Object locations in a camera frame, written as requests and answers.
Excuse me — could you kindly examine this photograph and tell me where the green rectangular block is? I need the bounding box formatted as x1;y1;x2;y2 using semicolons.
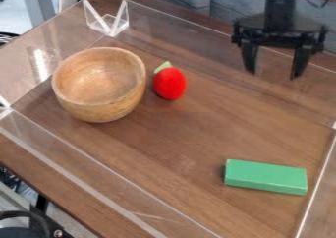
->
223;159;308;196

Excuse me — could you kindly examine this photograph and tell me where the black clamp under table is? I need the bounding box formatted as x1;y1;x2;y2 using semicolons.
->
0;210;75;238

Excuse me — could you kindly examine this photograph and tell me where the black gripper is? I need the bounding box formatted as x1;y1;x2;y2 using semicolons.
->
231;0;327;80

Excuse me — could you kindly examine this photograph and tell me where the clear acrylic tray enclosure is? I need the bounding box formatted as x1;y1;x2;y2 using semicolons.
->
0;0;336;238

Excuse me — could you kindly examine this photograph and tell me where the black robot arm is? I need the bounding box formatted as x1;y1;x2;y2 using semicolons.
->
231;0;327;80

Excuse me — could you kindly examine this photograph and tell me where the wooden bowl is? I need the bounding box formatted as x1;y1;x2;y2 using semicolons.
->
51;47;147;123

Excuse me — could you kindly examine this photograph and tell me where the red felt fruit green leaf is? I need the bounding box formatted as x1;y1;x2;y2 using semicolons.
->
152;61;187;100

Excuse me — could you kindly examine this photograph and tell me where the clear acrylic corner bracket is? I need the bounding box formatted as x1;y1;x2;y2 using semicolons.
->
83;0;128;37

